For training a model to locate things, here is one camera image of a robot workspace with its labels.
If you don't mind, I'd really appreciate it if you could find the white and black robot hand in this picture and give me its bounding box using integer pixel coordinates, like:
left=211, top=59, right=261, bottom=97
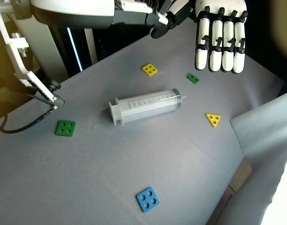
left=150, top=0, right=249, bottom=74
left=30, top=0, right=169, bottom=29

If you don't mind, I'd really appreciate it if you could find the large clear plastic syringe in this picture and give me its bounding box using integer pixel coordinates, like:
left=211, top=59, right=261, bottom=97
left=107, top=88, right=189, bottom=127

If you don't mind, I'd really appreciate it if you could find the white robot body column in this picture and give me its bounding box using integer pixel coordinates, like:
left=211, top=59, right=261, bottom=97
left=15, top=18, right=98, bottom=79

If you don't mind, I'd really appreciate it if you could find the small green two-hole block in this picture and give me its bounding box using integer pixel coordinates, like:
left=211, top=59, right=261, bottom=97
left=186, top=73, right=201, bottom=85

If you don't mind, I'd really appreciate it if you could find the yellow triangle three-hole block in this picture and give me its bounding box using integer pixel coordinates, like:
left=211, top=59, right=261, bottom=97
left=205, top=113, right=222, bottom=128

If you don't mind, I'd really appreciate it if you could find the yellow square four-hole block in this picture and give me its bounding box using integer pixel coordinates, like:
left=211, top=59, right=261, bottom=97
left=141, top=63, right=159, bottom=77

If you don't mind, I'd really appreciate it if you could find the white backdrop sheet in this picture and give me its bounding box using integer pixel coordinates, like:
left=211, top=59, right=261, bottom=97
left=204, top=90, right=287, bottom=225

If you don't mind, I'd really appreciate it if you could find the green square four-hole block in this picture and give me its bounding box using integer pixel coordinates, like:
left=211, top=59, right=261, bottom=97
left=55, top=120, right=76, bottom=137

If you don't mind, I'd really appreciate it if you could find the grey table cloth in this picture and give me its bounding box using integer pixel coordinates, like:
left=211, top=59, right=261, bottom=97
left=0, top=17, right=285, bottom=225

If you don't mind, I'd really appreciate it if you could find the blue square four-hole block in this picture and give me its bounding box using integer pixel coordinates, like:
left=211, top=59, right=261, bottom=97
left=136, top=187, right=161, bottom=213

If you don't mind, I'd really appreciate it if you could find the black cable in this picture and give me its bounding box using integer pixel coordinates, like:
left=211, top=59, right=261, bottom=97
left=0, top=106, right=56, bottom=135

